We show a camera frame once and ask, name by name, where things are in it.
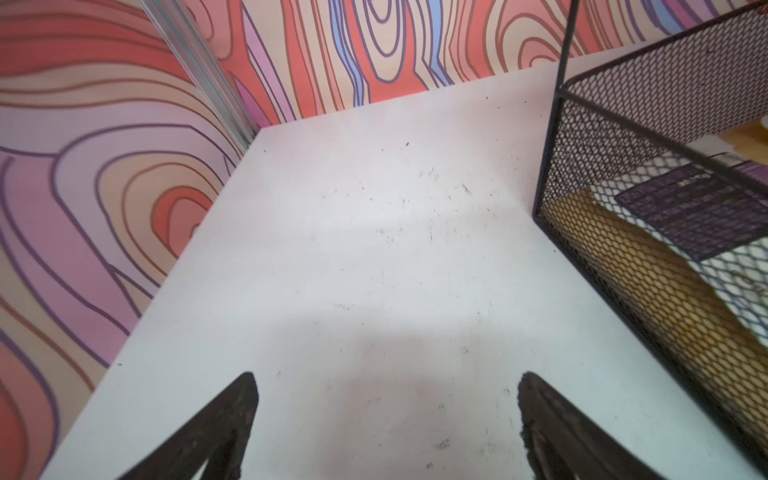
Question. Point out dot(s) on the purple coffee bag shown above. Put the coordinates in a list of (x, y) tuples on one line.
[(719, 229)]

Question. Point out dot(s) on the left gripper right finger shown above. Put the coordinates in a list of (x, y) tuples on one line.
[(563, 443)]

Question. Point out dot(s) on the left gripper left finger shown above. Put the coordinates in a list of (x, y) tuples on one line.
[(212, 444)]

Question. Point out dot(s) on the wooden two-tier wire shelf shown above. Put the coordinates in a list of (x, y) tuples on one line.
[(702, 94)]

